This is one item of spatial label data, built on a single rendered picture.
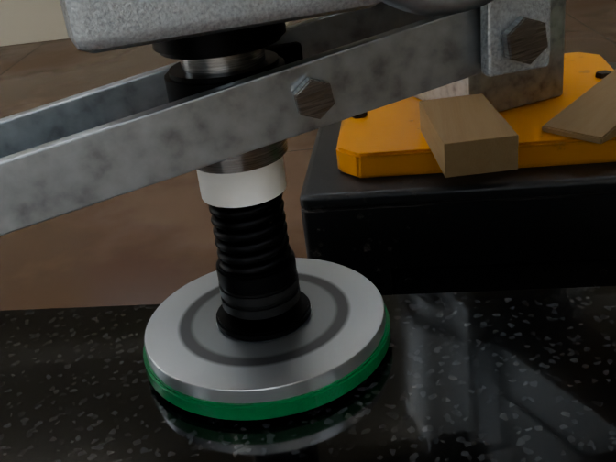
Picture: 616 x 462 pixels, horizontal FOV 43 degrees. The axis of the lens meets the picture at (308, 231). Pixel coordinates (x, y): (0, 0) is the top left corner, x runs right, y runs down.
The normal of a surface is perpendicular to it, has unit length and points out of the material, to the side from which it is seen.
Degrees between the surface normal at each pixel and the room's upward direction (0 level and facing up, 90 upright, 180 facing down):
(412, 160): 90
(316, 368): 0
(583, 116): 11
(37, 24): 90
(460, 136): 0
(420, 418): 0
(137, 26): 90
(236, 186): 90
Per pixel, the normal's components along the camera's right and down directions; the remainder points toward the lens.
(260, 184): 0.51, 0.32
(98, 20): 0.25, 0.40
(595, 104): -0.25, -0.80
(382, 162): -0.10, 0.45
